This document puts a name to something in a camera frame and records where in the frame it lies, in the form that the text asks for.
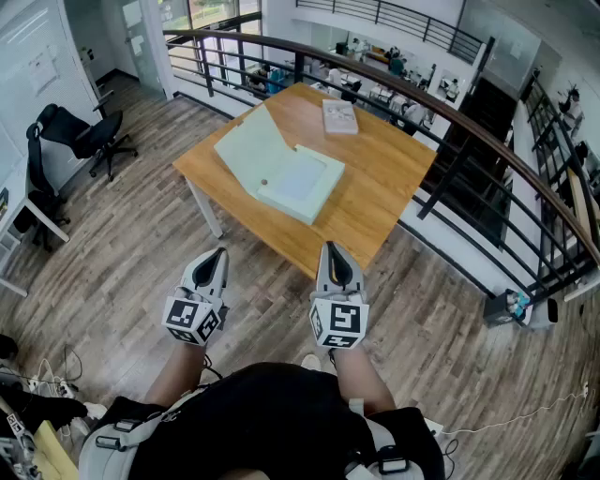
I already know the person's left forearm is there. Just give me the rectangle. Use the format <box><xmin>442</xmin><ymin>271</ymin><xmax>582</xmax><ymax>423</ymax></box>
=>
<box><xmin>142</xmin><ymin>341</ymin><xmax>210</xmax><ymax>409</ymax></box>

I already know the white printed book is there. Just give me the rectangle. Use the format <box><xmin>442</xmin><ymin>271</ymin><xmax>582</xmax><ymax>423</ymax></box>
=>
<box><xmin>321</xmin><ymin>98</ymin><xmax>360</xmax><ymax>136</ymax></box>

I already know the black office chair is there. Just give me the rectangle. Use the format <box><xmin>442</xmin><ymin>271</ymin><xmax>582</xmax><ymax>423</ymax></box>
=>
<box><xmin>25</xmin><ymin>122</ymin><xmax>71</xmax><ymax>254</ymax></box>
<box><xmin>36</xmin><ymin>103</ymin><xmax>140</xmax><ymax>183</ymax></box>

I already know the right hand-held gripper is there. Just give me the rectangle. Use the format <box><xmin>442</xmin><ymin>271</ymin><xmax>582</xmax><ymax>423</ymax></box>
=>
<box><xmin>309</xmin><ymin>241</ymin><xmax>371</xmax><ymax>351</ymax></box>

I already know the white desk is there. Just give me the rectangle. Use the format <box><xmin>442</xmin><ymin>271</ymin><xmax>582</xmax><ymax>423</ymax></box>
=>
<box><xmin>0</xmin><ymin>154</ymin><xmax>71</xmax><ymax>299</ymax></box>

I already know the black balcony railing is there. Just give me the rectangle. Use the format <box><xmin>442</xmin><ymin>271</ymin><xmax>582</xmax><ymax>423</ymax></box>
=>
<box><xmin>294</xmin><ymin>0</ymin><xmax>488</xmax><ymax>66</ymax></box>

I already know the white floor cable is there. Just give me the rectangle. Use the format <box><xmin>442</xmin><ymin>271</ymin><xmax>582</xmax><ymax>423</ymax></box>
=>
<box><xmin>440</xmin><ymin>387</ymin><xmax>591</xmax><ymax>436</ymax></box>

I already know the black box with bottles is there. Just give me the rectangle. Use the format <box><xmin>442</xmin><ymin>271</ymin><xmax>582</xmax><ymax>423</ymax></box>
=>
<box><xmin>482</xmin><ymin>289</ymin><xmax>533</xmax><ymax>329</ymax></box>

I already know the white floor box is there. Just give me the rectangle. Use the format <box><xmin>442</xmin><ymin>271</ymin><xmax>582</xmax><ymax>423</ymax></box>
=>
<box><xmin>529</xmin><ymin>297</ymin><xmax>560</xmax><ymax>330</ymax></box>

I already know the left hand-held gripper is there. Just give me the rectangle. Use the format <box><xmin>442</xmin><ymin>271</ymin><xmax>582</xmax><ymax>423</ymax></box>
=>
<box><xmin>161</xmin><ymin>247</ymin><xmax>231</xmax><ymax>348</ymax></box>

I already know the pale green box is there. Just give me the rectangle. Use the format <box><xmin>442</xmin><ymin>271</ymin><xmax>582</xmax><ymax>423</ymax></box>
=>
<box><xmin>214</xmin><ymin>103</ymin><xmax>347</xmax><ymax>226</ymax></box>

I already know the grey strap harness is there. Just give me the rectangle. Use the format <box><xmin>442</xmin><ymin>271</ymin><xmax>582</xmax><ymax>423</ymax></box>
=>
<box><xmin>78</xmin><ymin>388</ymin><xmax>426</xmax><ymax>480</ymax></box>

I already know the large glass window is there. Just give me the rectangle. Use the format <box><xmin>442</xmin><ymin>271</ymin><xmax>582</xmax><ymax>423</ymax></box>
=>
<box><xmin>187</xmin><ymin>0</ymin><xmax>263</xmax><ymax>30</ymax></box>

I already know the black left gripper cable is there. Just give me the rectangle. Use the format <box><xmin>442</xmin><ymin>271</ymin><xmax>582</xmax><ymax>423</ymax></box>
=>
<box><xmin>201</xmin><ymin>353</ymin><xmax>224</xmax><ymax>382</ymax></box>

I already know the black railing with wooden handrail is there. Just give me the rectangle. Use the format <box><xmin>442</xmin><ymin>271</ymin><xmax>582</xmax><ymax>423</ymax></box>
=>
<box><xmin>162</xmin><ymin>28</ymin><xmax>600</xmax><ymax>306</ymax></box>

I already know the person's right forearm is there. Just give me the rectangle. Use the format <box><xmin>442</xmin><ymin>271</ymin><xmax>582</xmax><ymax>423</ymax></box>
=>
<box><xmin>332</xmin><ymin>346</ymin><xmax>398</xmax><ymax>416</ymax></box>

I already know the white table leg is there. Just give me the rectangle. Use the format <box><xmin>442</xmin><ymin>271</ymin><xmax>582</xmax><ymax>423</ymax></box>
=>
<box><xmin>185</xmin><ymin>176</ymin><xmax>225</xmax><ymax>239</ymax></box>

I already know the person's black shirt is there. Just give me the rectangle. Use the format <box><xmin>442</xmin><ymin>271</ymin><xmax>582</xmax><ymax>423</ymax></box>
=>
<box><xmin>100</xmin><ymin>361</ymin><xmax>446</xmax><ymax>480</ymax></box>

